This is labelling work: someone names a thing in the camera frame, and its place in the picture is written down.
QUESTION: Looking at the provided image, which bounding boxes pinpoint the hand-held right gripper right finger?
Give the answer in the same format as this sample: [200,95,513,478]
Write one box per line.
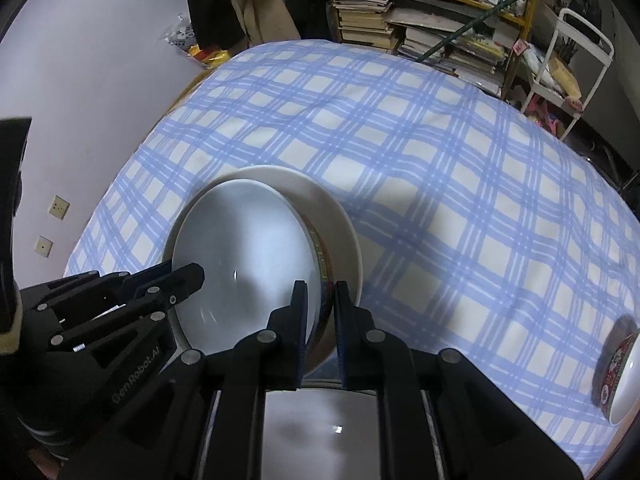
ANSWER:
[335,281,583,480]

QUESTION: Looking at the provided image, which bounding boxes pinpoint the yellow packets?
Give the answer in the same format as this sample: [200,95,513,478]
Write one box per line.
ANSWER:
[187,45,236,68]

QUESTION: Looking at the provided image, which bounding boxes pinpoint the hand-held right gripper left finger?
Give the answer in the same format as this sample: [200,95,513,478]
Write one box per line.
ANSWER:
[60,280,308,480]

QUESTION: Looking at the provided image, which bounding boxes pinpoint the dark hanging clothing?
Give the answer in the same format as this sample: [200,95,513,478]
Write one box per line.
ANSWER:
[185,0,251,51]

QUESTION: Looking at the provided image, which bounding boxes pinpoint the white metal rack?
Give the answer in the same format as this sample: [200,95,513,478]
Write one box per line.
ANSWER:
[520,7,615,141]

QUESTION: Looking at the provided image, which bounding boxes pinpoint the red patterned bowl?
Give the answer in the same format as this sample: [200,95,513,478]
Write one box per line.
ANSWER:
[171,180,335,361]

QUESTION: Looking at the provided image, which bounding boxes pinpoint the beige hanging coat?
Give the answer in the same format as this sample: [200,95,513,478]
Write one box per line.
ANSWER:
[235,0,303,43]

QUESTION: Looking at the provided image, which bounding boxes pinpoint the dark floral bowl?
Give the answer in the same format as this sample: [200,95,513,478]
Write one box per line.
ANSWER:
[591,315,640,426]

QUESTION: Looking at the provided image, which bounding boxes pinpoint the white bowl with red seal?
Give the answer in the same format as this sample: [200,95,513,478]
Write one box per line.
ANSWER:
[165,165,363,378]

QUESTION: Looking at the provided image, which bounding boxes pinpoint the yellow metal shelf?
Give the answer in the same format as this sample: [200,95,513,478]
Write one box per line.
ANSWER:
[322,0,543,103]

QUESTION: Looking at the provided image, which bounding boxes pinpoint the small printed packet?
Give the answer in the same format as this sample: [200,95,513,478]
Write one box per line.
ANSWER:
[167,25,197,51]

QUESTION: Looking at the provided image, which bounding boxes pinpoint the green pole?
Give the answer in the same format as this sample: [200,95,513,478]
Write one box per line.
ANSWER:
[422,0,561,61]

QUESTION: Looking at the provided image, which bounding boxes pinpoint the large cherry print bowl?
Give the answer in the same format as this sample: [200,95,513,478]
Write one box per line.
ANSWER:
[210,380,441,480]

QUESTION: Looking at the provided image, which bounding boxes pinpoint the brown paper envelope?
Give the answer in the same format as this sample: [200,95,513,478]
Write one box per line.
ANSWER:
[547,55,583,111]

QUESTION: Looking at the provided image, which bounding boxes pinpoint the blue plaid bed sheet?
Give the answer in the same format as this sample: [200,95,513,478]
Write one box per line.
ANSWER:
[65,40,640,480]

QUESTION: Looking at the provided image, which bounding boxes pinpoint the pink cloth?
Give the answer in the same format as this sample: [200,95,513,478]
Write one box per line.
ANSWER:
[520,95,563,133]

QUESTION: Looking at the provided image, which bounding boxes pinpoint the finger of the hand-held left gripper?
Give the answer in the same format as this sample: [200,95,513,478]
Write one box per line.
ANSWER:
[50,264,206,351]
[20,271,141,328]

